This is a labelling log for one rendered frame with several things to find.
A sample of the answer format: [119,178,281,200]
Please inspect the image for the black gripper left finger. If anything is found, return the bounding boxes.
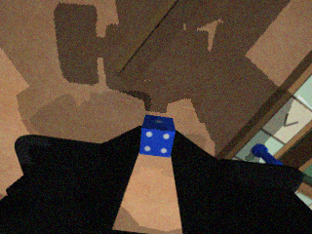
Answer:
[15,126,142,229]

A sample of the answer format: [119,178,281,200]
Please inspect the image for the dark blue pawn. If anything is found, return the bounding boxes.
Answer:
[252,143,283,165]

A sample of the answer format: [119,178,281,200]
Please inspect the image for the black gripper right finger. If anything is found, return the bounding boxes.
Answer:
[171,131,303,234]

